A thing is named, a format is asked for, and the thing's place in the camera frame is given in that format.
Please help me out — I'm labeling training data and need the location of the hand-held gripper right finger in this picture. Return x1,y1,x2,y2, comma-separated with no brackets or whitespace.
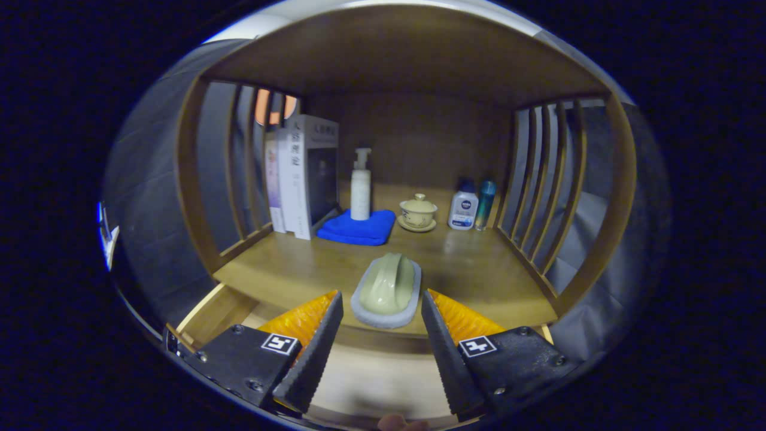
420,289,581,420

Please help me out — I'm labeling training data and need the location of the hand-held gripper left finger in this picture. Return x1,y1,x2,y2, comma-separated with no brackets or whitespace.
180,290,345,415

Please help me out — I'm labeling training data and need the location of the wooden drawer with black knob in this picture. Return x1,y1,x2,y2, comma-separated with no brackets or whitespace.
165,283,554,429

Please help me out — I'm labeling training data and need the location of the green brush with grey pad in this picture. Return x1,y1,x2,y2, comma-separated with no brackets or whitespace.
351,252,422,329

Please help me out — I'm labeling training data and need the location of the wooden countertop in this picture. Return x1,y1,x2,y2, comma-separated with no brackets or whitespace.
212,224,560,336

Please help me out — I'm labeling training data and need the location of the wooden cabinet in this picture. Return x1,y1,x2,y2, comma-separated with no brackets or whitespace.
174,5,638,348

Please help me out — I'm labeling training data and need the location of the blue folded cloth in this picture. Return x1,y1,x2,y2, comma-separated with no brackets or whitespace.
316,208,397,247

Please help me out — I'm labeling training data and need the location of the beige lidded ceramic teacup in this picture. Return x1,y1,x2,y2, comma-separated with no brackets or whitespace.
397,193,438,233

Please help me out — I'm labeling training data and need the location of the white lotion bottle blue cap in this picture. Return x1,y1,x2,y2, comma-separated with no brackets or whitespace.
448,178,479,231

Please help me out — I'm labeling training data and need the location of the teal spray can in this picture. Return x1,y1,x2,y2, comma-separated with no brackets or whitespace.
475,180,497,231

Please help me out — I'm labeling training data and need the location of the white pump bottle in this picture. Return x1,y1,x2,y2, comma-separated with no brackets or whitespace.
350,148,372,221

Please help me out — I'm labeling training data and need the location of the purple book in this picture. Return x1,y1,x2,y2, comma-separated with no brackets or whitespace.
265,133,285,233

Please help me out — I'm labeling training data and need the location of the thick white-spined dark book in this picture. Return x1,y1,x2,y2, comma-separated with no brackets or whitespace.
286,114,340,241

